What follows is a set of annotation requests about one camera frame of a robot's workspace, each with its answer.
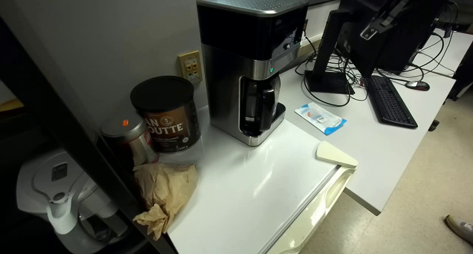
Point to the black computer mouse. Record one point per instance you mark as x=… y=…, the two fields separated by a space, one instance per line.
x=417 y=85

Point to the crumpled brown paper bag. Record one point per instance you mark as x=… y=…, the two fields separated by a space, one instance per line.
x=166 y=189

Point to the black shelf frame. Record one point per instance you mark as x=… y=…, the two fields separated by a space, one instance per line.
x=74 y=135

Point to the glass coffee carafe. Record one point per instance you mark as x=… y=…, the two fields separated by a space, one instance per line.
x=258 y=98

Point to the black and silver coffeemaker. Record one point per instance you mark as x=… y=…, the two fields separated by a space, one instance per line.
x=236 y=36

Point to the large brown coffee can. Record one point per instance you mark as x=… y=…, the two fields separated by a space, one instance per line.
x=168 y=121

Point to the beige wall socket plate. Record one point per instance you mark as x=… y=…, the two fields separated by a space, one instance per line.
x=190 y=66

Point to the small silver coffee can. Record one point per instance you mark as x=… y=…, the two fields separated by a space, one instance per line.
x=127 y=137

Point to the black monitor on stand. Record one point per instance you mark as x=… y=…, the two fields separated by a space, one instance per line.
x=391 y=43

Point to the blue and white packet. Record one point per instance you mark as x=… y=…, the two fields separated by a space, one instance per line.
x=320 y=118

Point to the cream plastic wedge piece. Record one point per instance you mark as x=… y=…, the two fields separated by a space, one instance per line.
x=334 y=155

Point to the white desk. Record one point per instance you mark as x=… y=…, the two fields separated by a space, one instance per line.
x=380 y=154

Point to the white water filter pitcher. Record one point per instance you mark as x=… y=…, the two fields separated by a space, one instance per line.
x=55 y=195

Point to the black keyboard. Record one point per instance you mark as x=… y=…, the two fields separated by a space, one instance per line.
x=390 y=102

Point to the white mini fridge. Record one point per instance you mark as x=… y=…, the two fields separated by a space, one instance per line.
x=251 y=195

